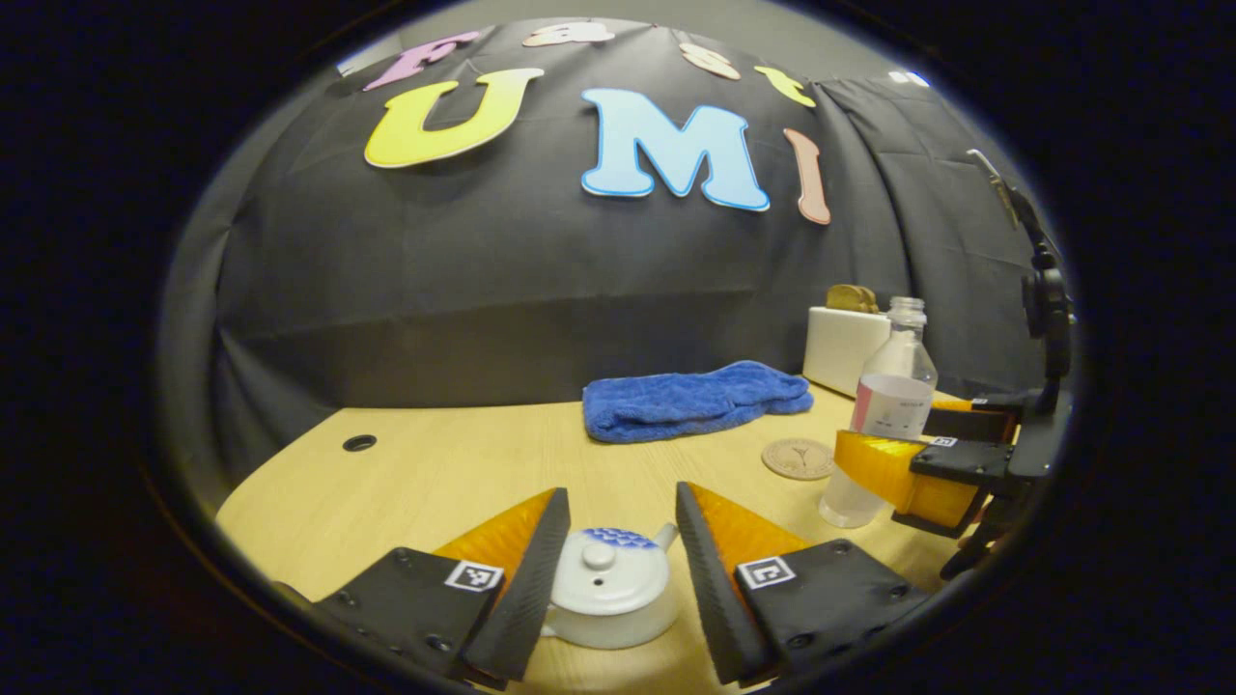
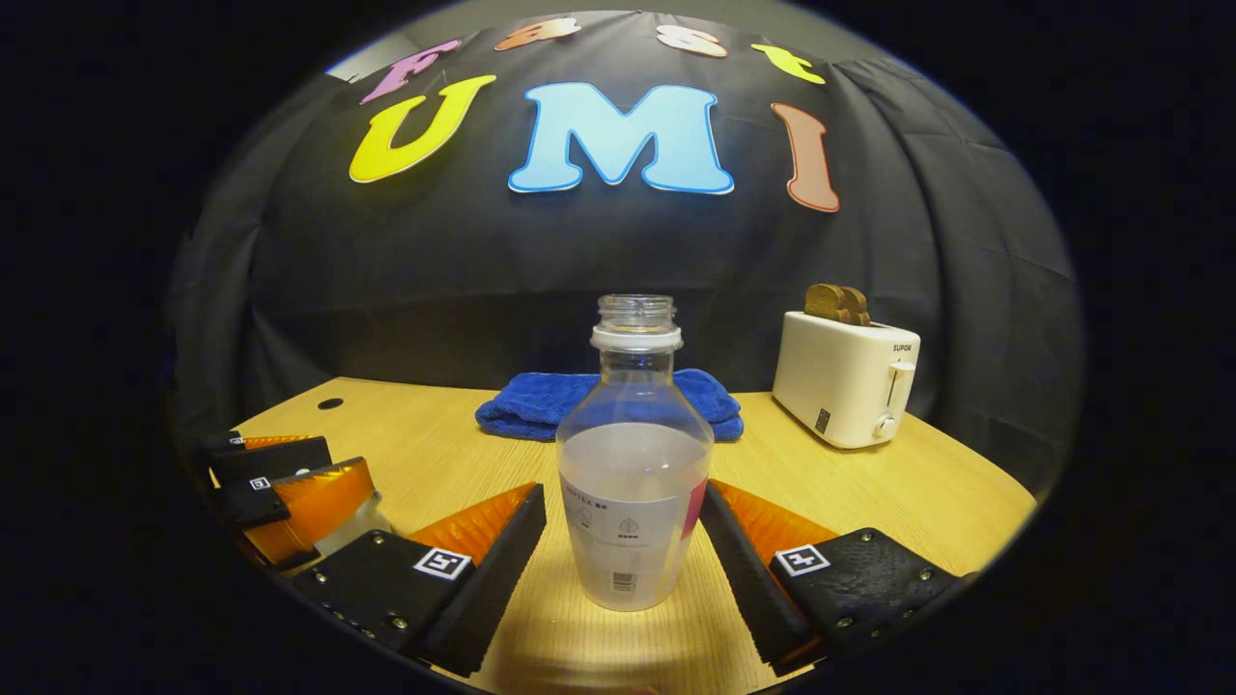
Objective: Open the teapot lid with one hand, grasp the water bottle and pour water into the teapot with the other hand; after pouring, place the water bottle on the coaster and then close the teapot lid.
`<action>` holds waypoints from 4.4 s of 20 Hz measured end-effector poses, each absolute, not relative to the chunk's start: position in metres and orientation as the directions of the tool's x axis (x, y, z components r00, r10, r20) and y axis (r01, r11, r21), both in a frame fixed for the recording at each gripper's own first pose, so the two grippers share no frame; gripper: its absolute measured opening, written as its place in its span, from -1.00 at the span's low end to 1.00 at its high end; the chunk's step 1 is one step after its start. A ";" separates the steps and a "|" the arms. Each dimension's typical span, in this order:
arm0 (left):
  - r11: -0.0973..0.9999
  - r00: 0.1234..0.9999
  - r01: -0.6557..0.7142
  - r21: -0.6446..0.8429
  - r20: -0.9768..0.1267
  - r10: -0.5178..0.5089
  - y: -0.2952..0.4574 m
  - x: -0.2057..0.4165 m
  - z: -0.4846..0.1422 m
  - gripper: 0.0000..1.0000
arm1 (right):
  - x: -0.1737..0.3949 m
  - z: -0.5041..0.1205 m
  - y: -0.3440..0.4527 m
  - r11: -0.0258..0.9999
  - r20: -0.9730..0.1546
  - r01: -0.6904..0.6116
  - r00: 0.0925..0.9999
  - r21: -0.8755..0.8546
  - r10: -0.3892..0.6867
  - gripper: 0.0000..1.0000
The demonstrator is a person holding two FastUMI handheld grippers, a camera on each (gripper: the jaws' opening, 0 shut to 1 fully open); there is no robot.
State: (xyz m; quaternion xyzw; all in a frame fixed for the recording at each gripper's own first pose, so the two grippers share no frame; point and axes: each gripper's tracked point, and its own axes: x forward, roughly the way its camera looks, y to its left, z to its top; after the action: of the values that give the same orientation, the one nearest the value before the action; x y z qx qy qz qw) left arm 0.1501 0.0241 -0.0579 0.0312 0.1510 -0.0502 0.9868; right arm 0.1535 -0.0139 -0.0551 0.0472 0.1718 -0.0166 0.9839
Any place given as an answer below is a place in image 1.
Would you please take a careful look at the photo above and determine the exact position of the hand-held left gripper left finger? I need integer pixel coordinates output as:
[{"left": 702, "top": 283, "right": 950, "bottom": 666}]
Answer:
[{"left": 280, "top": 487, "right": 573, "bottom": 691}]

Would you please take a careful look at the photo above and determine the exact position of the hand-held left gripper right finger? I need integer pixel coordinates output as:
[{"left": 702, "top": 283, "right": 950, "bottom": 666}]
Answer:
[{"left": 674, "top": 481, "right": 933, "bottom": 688}]

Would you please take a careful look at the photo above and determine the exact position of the clear plastic water bottle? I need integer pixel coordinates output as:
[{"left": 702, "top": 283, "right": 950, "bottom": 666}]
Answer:
[{"left": 819, "top": 296, "right": 940, "bottom": 530}]

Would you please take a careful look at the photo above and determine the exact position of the white teacup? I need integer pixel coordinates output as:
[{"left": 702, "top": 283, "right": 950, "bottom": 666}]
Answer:
[{"left": 541, "top": 524, "right": 682, "bottom": 651}]

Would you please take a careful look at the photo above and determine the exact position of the round wooden coaster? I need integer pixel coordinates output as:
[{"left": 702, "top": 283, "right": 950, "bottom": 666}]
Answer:
[{"left": 761, "top": 438, "right": 836, "bottom": 482}]

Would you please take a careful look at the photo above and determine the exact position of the white toaster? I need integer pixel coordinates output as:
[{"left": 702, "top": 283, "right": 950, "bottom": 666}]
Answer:
[{"left": 803, "top": 305, "right": 894, "bottom": 399}]

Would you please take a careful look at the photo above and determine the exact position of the brown toast slice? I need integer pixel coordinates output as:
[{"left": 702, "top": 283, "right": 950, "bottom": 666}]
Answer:
[{"left": 827, "top": 284, "right": 882, "bottom": 316}]

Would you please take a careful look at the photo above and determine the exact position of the blue towel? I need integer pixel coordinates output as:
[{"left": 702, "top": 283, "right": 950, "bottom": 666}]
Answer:
[{"left": 582, "top": 360, "right": 815, "bottom": 445}]

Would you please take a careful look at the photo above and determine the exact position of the black backdrop cloth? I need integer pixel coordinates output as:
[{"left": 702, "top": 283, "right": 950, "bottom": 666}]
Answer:
[{"left": 159, "top": 19, "right": 1063, "bottom": 484}]

